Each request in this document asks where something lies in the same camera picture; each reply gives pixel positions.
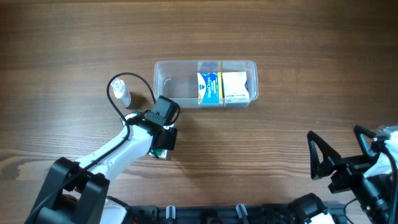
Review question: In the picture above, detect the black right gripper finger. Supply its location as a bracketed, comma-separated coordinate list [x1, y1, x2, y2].
[307, 131, 341, 180]
[353, 125, 376, 157]

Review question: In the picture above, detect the white green Panadol box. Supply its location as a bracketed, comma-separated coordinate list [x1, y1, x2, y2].
[149, 149, 169, 160]

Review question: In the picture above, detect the clear plastic container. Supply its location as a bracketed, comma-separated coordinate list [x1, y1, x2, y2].
[154, 60, 259, 108]

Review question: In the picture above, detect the blue VapoDrops box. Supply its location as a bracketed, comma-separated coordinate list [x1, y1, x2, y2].
[197, 72, 223, 105]

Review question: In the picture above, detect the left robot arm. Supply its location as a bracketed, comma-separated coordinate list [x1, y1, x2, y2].
[26, 111, 177, 223]

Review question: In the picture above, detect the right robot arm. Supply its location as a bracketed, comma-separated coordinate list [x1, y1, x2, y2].
[307, 125, 397, 223]

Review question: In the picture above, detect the white medicine box in container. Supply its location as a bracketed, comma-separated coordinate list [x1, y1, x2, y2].
[222, 72, 249, 100]

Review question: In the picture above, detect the right black cable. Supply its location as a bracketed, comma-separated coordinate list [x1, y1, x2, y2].
[343, 146, 398, 224]

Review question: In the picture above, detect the black cable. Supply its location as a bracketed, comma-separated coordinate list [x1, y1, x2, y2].
[343, 146, 398, 224]
[24, 72, 157, 224]

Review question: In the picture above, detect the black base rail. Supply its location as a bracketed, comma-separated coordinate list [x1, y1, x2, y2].
[70, 203, 346, 224]

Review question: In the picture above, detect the left black cable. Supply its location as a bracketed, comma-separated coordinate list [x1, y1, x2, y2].
[24, 72, 157, 224]

